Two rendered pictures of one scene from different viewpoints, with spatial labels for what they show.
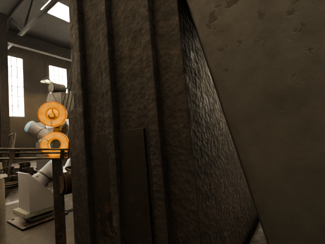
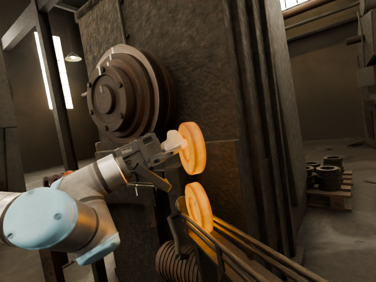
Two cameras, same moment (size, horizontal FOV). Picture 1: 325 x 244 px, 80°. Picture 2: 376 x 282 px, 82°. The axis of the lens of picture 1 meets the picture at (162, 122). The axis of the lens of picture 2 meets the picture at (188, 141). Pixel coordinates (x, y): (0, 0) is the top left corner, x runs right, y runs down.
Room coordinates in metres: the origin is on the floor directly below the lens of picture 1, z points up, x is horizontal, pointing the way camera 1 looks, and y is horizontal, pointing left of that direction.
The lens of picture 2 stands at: (1.16, 1.29, 0.96)
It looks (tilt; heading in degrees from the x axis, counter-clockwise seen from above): 4 degrees down; 271
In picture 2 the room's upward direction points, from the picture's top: 9 degrees counter-clockwise
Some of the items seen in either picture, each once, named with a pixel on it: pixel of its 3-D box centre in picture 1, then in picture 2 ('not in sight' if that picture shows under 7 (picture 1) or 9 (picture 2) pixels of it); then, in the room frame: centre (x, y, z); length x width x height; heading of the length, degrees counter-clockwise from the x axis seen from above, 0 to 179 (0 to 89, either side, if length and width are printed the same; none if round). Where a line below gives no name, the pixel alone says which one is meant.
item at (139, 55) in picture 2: not in sight; (126, 99); (1.44, 0.26, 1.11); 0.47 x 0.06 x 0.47; 144
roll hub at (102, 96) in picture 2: not in sight; (108, 99); (1.49, 0.34, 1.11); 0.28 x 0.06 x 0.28; 144
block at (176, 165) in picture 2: not in sight; (182, 191); (1.24, 0.39, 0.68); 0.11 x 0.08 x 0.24; 54
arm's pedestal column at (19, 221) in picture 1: (37, 214); not in sight; (2.00, 1.31, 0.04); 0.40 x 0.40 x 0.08; 54
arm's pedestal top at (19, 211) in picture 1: (37, 207); not in sight; (2.00, 1.31, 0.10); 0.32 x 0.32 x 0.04; 54
